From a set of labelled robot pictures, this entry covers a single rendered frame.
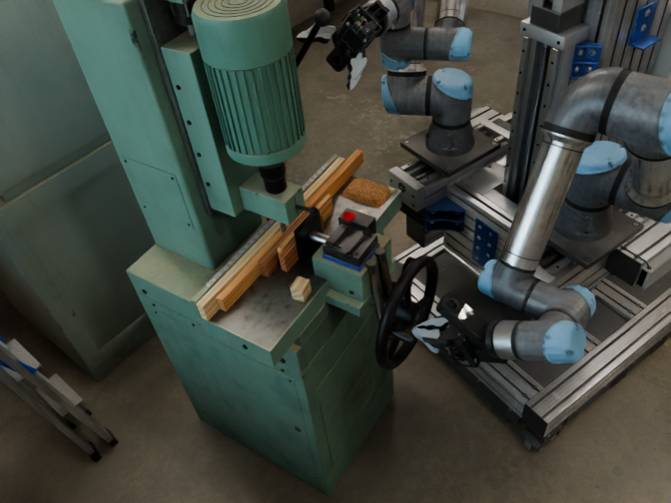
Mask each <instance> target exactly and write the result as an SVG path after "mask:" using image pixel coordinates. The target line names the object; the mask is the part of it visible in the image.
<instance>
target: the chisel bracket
mask: <svg viewBox="0 0 671 503"><path fill-rule="evenodd" d="M239 189H240V193H241V197H242V200H243V204H244V208H245V209H246V210H248V211H251V212H254V213H256V214H259V215H262V216H264V217H267V218H270V219H272V220H275V221H278V222H280V223H283V224H286V225H288V226H289V225H290V224H291V223H292V222H293V221H294V220H295V219H296V218H297V217H298V216H299V215H300V214H301V213H302V212H303V210H299V209H296V208H295V205H301V206H306V205H305V199H304V193H303V188H302V187H301V186H298V185H295V184H293V183H290V182H287V188H286V189H285V190H284V191H283V192H281V193H279V194H270V193H268V192H267V191H266V189H265V184H264V180H263V178H262V177H261V175H260V172H254V173H253V174H252V175H251V176H250V177H249V178H248V179H247V180H246V181H245V182H244V183H243V184H241V185H240V187H239Z"/></svg>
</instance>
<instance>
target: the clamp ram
mask: <svg viewBox="0 0 671 503"><path fill-rule="evenodd" d="M294 235H295V240H296V245H297V250H298V255H299V258H301V259H304V258H305V257H306V256H307V255H308V254H309V253H310V251H311V250H312V249H313V248H314V247H315V246H316V245H317V244H321V245H323V244H324V243H325V241H326V240H327V239H328V238H329V236H327V235H324V234H323V229H322V223H321V216H320V211H319V210H318V213H317V214H316V215H314V216H313V215H311V214H309V215H308V216H307V217H306V218H305V219H304V220H303V221H302V222H301V224H300V225H299V226H298V227H297V228H296V229H295V230H294Z"/></svg>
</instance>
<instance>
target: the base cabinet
mask: <svg viewBox="0 0 671 503"><path fill-rule="evenodd" d="M137 295H138V297H139V299H140V301H141V303H142V305H143V307H144V309H145V311H146V313H147V315H148V317H149V319H150V321H151V323H152V325H153V326H154V328H155V330H156V332H157V334H158V336H159V338H160V340H161V342H162V344H163V346H164V348H165V350H166V352H167V354H168V356H169V358H170V360H171V362H172V364H173V366H174V368H175V370H176V372H177V374H178V376H179V378H180V380H181V382H182V384H183V386H184V388H185V390H186V392H187V394H188V396H189V398H190V400H191V402H192V404H193V406H194V408H195V410H196V412H197V414H198V416H199V418H200V419H201V420H203V421H205V422H206V423H208V424H210V425H211V426H213V427H215V428H216V429H218V430H220V431H221V432H223V433H225V434H226V435H228V436H230V437H232V438H233V439H235V440H237V441H238V442H240V443H242V444H243V445H245V446H247V447H248V448H250V449H252V450H253V451H255V452H257V453H258V454H260V455H262V456H263V457H265V458H267V459H269V460H270V461H272V462H274V463H275V464H277V465H279V466H280V467H282V468H284V469H285V470H287V471H289V472H290V473H292V474H294V475H295V476H297V477H299V478H300V479H302V480H304V481H306V482H307V483H309V484H311V485H312V486H314V487H316V488H317V489H319V490H321V491H322V492H324V493H326V494H327V495H329V496H331V495H332V493H333V492H334V490H335V489H336V486H337V485H338V483H339V481H340V480H341V478H342V477H343V475H344V473H345V472H346V470H347V469H348V467H349V465H350V464H351V462H352V460H353V459H354V457H355V456H356V454H357V452H358V451H359V449H360V447H361V446H362V444H363V443H364V441H365V439H366V438H367V436H368V435H369V433H370V431H371V430H372V428H373V426H374V425H375V423H376V422H377V420H378V418H379V417H380V415H381V414H382V412H383V410H384V409H385V407H386V405H387V404H388V402H389V401H390V399H391V397H392V396H393V371H392V370H385V369H382V368H381V367H380V366H379V365H378V363H377V361H376V357H375V341H376V335H377V330H378V321H377V316H376V311H375V307H374V306H371V305H369V306H368V307H367V308H366V310H365V311H364V312H363V314H362V315H361V316H357V315H355V314H353V313H350V312H348V313H347V314H346V316H345V317H344V318H343V320H342V321H341V322H340V324H339V325H338V326H337V328H336V329H335V331H334V332H333V333H332V335H331V336H330V337H329V339H328V340H327V341H326V343H325V344H324V345H323V347H322V348H321V349H320V351H319V352H318V353H317V355H316V356H315V357H314V359H313V360H312V361H311V363H310V364H309V365H308V367H307V368H306V369H305V371H304V372H303V373H302V374H300V373H298V372H296V371H294V370H292V369H290V368H288V367H286V366H284V365H282V364H280V363H278V364H277V365H276V366H275V367H273V366H271V365H269V364H267V363H265V362H263V361H261V360H259V359H257V358H255V357H253V356H251V355H249V354H247V353H245V352H243V351H241V350H239V349H237V348H235V347H233V346H231V345H229V344H227V343H225V342H223V341H221V340H219V339H217V338H215V337H213V336H211V335H210V334H208V333H206V332H204V331H203V329H202V326H201V324H200V323H198V322H196V321H194V320H192V319H190V318H188V317H186V316H184V315H182V314H180V313H178V312H176V311H174V310H172V309H170V308H168V307H166V306H164V305H162V304H160V303H158V302H156V301H154V300H152V299H150V298H148V297H146V296H144V295H142V294H140V293H138V292H137Z"/></svg>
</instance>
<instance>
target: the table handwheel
mask: <svg viewBox="0 0 671 503"><path fill-rule="evenodd" d="M424 267H425V268H426V286H425V291H424V296H423V298H422V299H421V300H420V301H418V302H414V301H412V300H411V282H412V280H413V279H414V277H415V276H416V275H417V274H418V273H419V272H420V271H421V270H422V269H423V268H424ZM437 280H438V270H437V264H436V262H435V260H434V259H433V258H432V257H431V256H429V255H421V256H419V257H417V258H416V259H414V260H413V261H412V262H411V263H410V264H409V265H408V266H407V267H406V269H405V270H404V271H403V273H402V274H401V276H400V277H399V279H398V280H397V282H396V284H395V285H394V287H393V289H392V291H391V293H390V295H389V297H388V296H386V295H384V296H383V300H384V309H383V313H382V316H381V319H380V322H379V326H378V330H377V335H376V341H375V357H376V361H377V363H378V365H379V366H380V367H381V368H382V369H385V370H392V369H395V368H397V367H398V366H400V365H401V364H402V363H403V362H404V361H405V360H406V358H407V357H408V356H409V354H410V353H411V351H412V350H413V348H414V346H415V345H416V343H417V341H418V339H416V341H415V343H414V344H407V343H405V342H404V343H403V345H402V346H401V347H400V349H399V350H398V351H396V349H397V347H398V344H399V342H400V340H399V339H397V338H394V339H393V342H392V344H391V346H390V348H389V351H388V352H387V347H388V339H389V334H390V330H391V327H392V323H393V320H394V319H395V321H397V322H399V326H398V329H401V330H405V329H406V327H407V326H408V327H412V329H411V330H413V328H414V327H416V326H417V325H419V324H421V323H423V322H425V321H427V320H428V317H429V314H430V311H431V308H432V305H433V301H434V297H435V293H436V288H437ZM403 296H404V299H402V298H403ZM410 333H412V332H411V331H410ZM412 334H413V333H412ZM395 352H396V353H395Z"/></svg>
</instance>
